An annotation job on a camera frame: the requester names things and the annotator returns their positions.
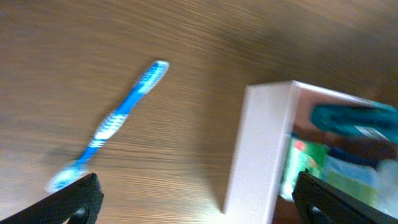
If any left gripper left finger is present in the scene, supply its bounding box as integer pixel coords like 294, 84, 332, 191
1, 173, 104, 224

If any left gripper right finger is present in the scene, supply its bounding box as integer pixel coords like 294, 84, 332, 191
292, 171, 397, 224

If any green toothpaste box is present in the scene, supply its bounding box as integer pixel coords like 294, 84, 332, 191
279, 138, 330, 202

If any clear pump soap bottle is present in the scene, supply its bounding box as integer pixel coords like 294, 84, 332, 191
376, 160, 397, 218

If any blue white toothbrush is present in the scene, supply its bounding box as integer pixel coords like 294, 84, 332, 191
45, 60, 170, 193

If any blue mouthwash bottle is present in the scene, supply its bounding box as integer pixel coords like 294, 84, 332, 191
310, 105, 397, 144

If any green white soap packet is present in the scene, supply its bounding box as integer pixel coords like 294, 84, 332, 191
320, 156, 379, 207

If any white cardboard box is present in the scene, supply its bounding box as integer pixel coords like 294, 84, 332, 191
223, 81, 397, 224

